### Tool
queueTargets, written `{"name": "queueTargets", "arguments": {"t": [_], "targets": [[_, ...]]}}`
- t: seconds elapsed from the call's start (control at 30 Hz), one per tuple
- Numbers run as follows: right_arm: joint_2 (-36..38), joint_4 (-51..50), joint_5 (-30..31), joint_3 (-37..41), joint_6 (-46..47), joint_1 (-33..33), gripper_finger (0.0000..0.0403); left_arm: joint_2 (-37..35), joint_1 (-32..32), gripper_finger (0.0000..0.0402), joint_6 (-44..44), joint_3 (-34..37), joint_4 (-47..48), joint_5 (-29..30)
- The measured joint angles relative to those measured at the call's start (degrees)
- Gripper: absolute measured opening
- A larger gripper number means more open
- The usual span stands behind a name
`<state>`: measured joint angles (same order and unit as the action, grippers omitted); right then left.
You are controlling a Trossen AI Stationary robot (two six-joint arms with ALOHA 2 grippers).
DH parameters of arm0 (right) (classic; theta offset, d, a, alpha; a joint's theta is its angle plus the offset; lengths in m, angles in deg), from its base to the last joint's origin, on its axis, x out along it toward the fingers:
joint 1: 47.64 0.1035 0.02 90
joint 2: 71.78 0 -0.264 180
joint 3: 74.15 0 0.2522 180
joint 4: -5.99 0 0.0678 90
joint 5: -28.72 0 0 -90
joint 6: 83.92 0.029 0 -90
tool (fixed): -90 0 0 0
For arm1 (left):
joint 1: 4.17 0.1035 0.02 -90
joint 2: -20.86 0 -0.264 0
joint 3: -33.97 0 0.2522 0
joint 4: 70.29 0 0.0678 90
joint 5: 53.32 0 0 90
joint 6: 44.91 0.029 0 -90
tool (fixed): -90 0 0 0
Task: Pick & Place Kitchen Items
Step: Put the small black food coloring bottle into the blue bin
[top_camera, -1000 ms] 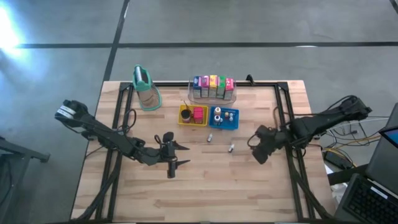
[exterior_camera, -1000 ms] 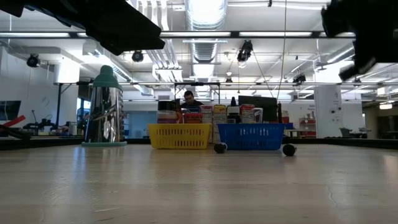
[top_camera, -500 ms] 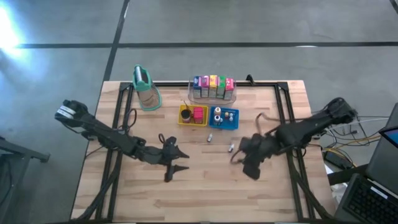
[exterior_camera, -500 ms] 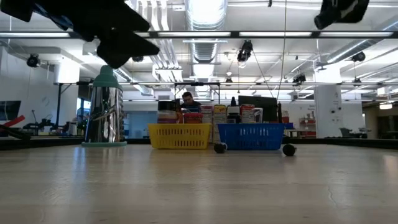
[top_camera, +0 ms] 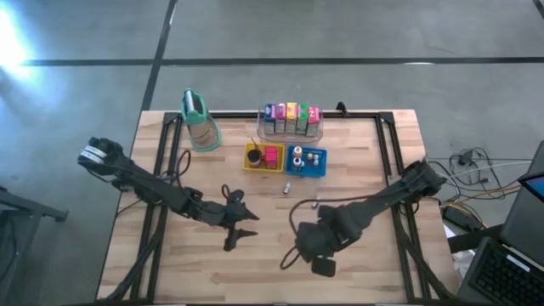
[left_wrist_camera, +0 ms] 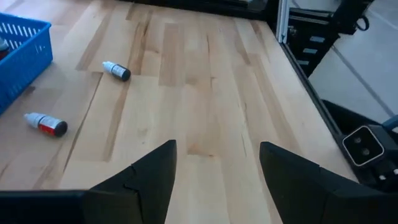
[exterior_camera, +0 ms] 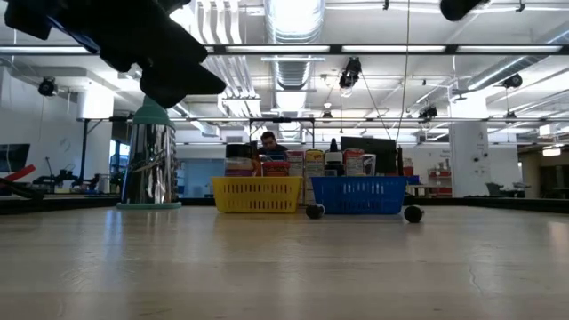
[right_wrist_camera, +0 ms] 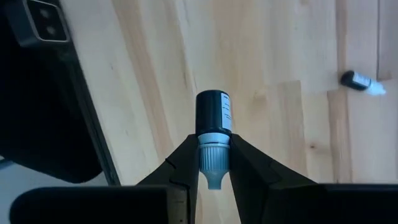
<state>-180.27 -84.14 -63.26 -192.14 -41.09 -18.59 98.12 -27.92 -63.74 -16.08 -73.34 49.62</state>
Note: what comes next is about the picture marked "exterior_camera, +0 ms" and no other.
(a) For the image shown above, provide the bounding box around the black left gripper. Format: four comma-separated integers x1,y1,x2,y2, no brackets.
3,0,228,110

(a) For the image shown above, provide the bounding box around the spice jar with purple label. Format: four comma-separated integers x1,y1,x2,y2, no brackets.
224,142,254,178

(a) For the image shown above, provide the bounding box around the orange taco seasoning packet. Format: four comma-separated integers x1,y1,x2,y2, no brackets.
248,140,264,178

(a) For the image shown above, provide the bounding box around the red-lidded smoked paprika tin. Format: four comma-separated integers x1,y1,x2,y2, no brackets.
261,160,292,178

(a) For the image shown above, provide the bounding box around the pink mini cereal box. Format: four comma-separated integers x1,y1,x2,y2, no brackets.
286,149,306,205

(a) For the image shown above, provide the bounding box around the yellow mini cereal box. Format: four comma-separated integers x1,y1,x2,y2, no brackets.
303,148,325,205

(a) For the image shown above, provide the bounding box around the red mini cereal box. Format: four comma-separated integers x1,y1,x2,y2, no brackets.
342,148,365,178

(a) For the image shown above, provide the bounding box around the small black ball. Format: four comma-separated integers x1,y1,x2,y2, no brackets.
403,204,425,225

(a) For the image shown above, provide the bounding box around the person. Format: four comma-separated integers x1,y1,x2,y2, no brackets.
258,131,289,162

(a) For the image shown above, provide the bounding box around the yellow plastic basket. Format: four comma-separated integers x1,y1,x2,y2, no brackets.
211,175,305,214

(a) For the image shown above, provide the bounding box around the black background monitor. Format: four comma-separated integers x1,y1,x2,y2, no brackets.
340,136,397,175

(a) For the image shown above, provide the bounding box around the blue plastic basket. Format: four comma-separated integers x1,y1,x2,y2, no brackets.
309,175,408,216

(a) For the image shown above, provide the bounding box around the white cylindrical column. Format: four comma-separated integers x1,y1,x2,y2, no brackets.
448,122,490,196

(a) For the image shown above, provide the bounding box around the silver ventilation duct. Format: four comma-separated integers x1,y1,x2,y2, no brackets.
265,0,326,90

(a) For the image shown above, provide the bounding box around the dark wall monitor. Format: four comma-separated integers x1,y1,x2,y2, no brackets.
0,143,31,173

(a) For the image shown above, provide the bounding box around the black aluminium table frame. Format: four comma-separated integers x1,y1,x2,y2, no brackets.
0,43,569,215

